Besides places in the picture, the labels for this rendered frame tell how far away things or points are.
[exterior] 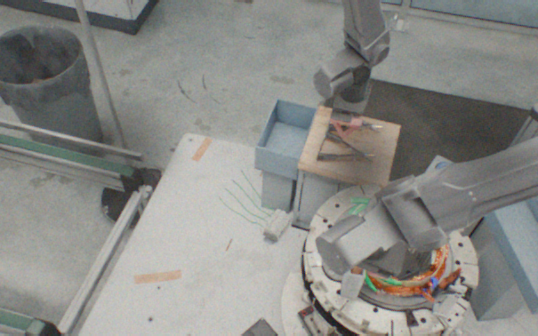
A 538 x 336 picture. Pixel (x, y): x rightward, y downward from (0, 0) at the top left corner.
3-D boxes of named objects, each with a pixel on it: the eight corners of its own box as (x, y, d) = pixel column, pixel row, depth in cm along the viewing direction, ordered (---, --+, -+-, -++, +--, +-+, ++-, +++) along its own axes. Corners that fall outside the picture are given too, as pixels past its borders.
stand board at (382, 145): (297, 169, 115) (298, 162, 113) (318, 112, 126) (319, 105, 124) (384, 193, 111) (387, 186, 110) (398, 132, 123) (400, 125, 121)
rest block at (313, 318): (320, 310, 118) (322, 301, 113) (333, 332, 115) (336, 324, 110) (303, 319, 116) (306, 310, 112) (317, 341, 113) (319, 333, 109)
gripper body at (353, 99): (332, 112, 110) (335, 87, 104) (342, 81, 116) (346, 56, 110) (361, 119, 109) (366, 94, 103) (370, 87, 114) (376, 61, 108)
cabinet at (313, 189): (291, 227, 136) (298, 168, 115) (309, 174, 147) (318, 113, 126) (362, 248, 132) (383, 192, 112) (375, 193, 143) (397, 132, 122)
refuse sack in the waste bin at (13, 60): (-5, 132, 228) (-42, 73, 200) (43, 76, 250) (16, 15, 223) (76, 153, 222) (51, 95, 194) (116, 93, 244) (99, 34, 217)
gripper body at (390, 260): (396, 278, 73) (412, 260, 67) (329, 252, 75) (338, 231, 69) (405, 240, 77) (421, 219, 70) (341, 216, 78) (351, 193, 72)
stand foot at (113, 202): (87, 217, 227) (86, 215, 226) (122, 160, 247) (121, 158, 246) (158, 236, 222) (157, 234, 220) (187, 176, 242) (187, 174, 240)
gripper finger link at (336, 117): (325, 140, 116) (330, 112, 108) (333, 118, 120) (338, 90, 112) (355, 147, 114) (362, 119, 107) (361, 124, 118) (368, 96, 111)
